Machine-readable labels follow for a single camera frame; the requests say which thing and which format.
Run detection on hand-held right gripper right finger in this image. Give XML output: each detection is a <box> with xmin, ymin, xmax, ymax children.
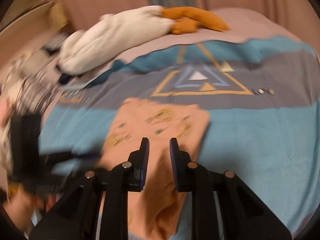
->
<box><xmin>169</xmin><ymin>137</ymin><xmax>292</xmax><ymax>240</ymax></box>

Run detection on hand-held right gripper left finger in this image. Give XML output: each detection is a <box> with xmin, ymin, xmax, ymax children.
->
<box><xmin>29</xmin><ymin>137</ymin><xmax>150</xmax><ymax>240</ymax></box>

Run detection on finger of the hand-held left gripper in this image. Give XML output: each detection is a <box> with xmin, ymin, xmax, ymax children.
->
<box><xmin>42</xmin><ymin>150</ymin><xmax>102</xmax><ymax>164</ymax></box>

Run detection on pink printed long-sleeve shirt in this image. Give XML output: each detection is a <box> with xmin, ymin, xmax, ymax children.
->
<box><xmin>96</xmin><ymin>97</ymin><xmax>211</xmax><ymax>238</ymax></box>

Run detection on person's left hand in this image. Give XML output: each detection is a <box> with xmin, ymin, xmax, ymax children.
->
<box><xmin>4</xmin><ymin>189</ymin><xmax>56</xmax><ymax>230</ymax></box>

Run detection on dark navy garment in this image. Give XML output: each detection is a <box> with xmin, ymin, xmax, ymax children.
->
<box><xmin>57</xmin><ymin>72</ymin><xmax>77</xmax><ymax>86</ymax></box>

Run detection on blue grey striped bed cover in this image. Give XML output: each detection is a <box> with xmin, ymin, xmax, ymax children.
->
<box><xmin>7</xmin><ymin>36</ymin><xmax>320</xmax><ymax>240</ymax></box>

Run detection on white plush goose toy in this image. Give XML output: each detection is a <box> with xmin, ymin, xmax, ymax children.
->
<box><xmin>58</xmin><ymin>5</ymin><xmax>231</xmax><ymax>76</ymax></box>

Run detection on beige curved shelf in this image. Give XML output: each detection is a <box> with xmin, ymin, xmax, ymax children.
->
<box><xmin>0</xmin><ymin>0</ymin><xmax>64</xmax><ymax>34</ymax></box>

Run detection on mauve bed sheet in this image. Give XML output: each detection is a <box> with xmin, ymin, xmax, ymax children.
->
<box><xmin>95</xmin><ymin>7</ymin><xmax>303</xmax><ymax>64</ymax></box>

